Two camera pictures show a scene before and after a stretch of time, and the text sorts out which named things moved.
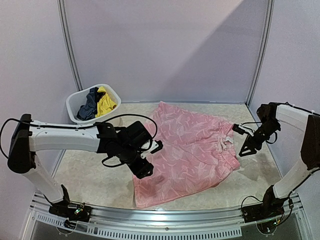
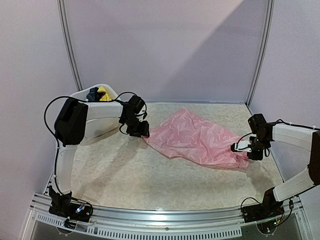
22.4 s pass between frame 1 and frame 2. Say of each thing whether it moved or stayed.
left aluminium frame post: stayed
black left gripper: moved
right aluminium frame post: stayed
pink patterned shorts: moved
